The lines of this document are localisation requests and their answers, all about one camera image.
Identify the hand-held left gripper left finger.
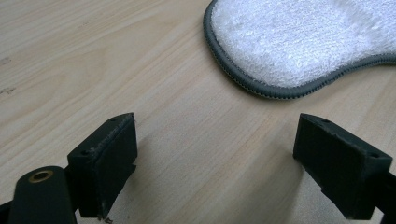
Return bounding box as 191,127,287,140
66,112,139,219

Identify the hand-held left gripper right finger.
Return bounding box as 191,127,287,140
292,112,394,221

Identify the white towel with grey trim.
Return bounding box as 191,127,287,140
203,0,396,101

